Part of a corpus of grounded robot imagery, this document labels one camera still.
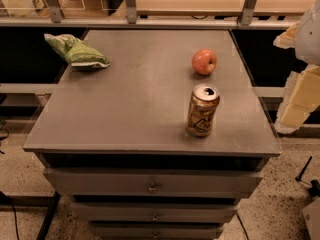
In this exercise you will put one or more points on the top drawer with knob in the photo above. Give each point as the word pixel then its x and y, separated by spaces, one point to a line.
pixel 165 183

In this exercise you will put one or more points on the grey drawer cabinet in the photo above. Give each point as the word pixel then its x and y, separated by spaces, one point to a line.
pixel 132 115

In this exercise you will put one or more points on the red apple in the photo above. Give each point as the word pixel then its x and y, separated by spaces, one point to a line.
pixel 204 61

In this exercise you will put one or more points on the middle drawer with knob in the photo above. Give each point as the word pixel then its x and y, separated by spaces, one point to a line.
pixel 153 212

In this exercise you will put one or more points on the drawer with knob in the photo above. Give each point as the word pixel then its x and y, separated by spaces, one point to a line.
pixel 153 212
pixel 165 183
pixel 156 231

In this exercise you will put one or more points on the green jalapeno chip bag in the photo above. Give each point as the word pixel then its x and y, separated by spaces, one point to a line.
pixel 76 52

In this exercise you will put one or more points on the bottom drawer with knob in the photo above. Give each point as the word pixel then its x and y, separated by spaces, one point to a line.
pixel 156 231

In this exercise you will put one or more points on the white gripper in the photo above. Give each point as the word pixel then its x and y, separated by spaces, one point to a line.
pixel 309 39

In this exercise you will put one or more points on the metal railing frame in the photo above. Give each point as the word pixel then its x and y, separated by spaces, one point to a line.
pixel 198 14

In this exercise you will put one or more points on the orange soda can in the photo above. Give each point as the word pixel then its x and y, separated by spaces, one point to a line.
pixel 203 104

